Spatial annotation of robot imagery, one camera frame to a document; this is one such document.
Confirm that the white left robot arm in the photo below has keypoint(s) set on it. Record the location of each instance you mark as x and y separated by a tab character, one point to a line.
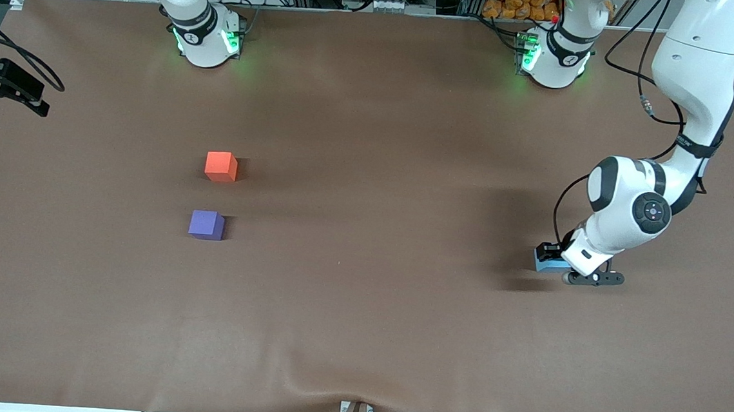
700	55

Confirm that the orange foam block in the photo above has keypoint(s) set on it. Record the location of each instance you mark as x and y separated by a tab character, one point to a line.
220	165

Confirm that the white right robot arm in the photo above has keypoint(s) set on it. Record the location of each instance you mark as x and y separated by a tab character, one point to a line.
204	39

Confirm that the brown table cover mat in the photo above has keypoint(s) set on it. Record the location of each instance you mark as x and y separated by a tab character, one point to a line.
399	299

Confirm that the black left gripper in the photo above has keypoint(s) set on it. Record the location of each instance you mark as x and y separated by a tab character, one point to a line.
556	251

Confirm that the blue foam block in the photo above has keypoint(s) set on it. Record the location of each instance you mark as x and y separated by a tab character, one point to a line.
550	266

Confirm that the purple foam block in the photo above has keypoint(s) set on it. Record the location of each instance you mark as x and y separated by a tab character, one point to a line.
205	224

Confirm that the pile of orange round objects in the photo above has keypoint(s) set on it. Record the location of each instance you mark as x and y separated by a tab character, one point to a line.
517	0

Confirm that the white power strip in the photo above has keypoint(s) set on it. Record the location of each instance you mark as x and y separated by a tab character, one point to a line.
389	4

